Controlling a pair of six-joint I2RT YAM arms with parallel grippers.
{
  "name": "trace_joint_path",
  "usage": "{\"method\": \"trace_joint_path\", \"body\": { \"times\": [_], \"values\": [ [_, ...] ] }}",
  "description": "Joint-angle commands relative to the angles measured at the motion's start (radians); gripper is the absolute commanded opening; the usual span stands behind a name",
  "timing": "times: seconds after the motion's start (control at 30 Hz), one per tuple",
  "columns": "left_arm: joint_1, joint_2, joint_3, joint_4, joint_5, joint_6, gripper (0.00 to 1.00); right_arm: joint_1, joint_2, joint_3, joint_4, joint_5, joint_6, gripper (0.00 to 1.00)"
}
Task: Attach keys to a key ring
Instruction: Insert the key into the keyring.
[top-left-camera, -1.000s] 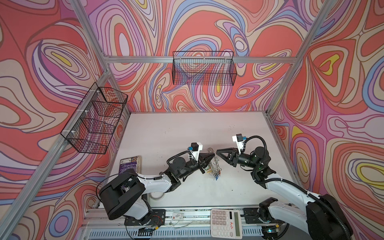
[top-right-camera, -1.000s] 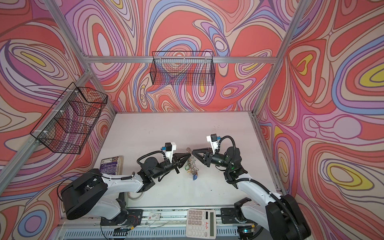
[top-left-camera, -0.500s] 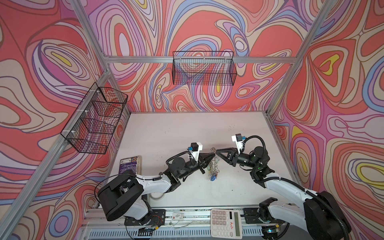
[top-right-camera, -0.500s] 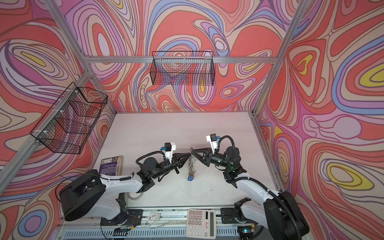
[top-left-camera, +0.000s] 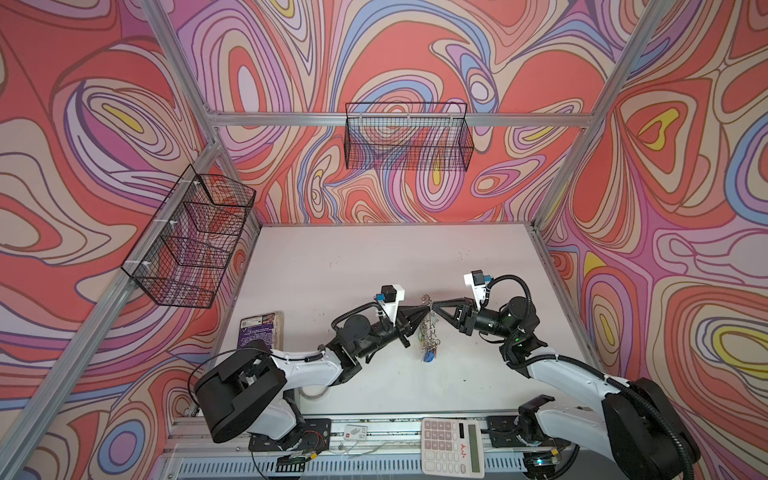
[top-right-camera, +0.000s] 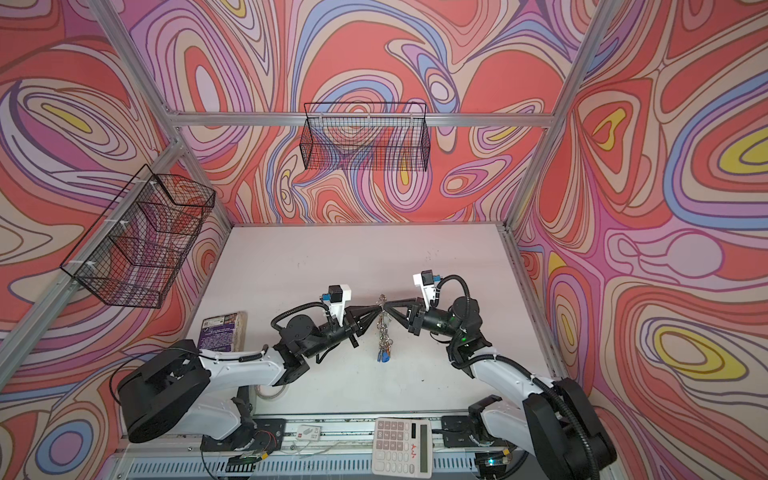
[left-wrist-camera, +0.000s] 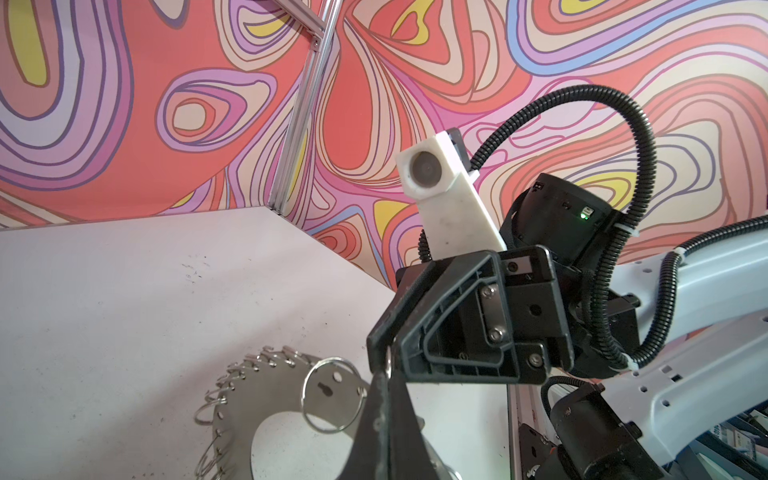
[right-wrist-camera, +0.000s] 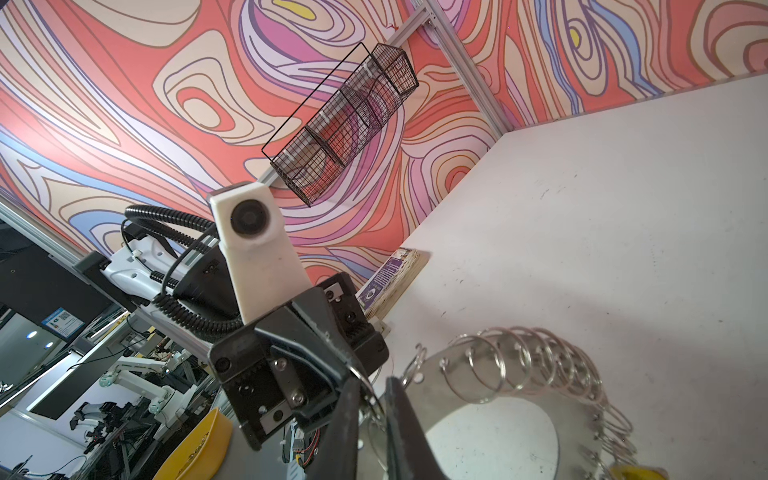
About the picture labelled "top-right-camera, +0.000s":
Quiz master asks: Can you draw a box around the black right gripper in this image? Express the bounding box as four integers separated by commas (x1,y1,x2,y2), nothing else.
386,298,464,340

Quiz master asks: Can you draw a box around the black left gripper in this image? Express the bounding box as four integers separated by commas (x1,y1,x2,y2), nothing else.
301,307,382,363

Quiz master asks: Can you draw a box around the key ring bunch with tags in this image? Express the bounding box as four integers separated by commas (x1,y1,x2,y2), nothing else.
373,293,396,365

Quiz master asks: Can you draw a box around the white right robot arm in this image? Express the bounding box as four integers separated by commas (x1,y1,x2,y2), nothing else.
382,271,617,479

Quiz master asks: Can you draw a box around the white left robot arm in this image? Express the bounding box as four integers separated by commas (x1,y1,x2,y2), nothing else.
116,301,382,450

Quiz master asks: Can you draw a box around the white tape roll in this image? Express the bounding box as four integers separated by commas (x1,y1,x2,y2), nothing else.
254,385,288,401

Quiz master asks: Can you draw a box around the white staples box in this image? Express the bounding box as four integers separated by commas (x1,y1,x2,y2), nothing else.
296,424,322,442

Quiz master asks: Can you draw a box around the white calculator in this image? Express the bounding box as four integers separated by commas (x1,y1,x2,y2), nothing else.
371,417,433,479

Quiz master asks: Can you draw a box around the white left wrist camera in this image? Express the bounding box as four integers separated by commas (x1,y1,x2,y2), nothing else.
320,284,352,325

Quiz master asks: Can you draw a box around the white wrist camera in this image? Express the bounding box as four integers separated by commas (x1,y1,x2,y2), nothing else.
413,270,441,309
320,284,352,325

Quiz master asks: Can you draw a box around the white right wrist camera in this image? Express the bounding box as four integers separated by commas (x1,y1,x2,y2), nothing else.
413,270,441,309

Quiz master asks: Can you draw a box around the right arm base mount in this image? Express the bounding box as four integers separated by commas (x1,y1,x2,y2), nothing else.
432,395,529,480

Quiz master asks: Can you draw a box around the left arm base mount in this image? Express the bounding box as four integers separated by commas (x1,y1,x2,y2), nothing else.
200,386,287,456

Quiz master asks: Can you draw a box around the black wire basket back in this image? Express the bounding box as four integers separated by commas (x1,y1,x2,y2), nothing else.
299,101,431,172

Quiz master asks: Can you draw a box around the black wire basket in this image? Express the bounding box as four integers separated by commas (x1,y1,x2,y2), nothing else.
299,101,431,172
59,165,216,309

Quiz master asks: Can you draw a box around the black wire basket left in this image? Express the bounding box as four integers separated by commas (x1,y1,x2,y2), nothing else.
59,165,216,309

